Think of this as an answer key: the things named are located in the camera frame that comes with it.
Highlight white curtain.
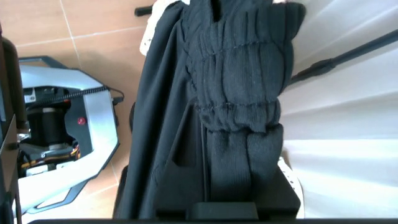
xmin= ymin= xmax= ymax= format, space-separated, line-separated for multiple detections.
xmin=273 ymin=0 xmax=398 ymax=218

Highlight black shorts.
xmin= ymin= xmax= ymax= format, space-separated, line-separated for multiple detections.
xmin=113 ymin=0 xmax=307 ymax=220

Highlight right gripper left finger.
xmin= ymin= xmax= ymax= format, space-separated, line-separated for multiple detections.
xmin=155 ymin=102 xmax=208 ymax=218

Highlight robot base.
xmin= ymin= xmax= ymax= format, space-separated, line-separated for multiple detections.
xmin=0 ymin=21 xmax=126 ymax=224

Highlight black clothes rack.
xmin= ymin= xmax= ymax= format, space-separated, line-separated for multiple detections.
xmin=134 ymin=4 xmax=398 ymax=87

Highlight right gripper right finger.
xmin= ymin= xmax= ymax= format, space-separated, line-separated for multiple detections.
xmin=251 ymin=167 xmax=302 ymax=218

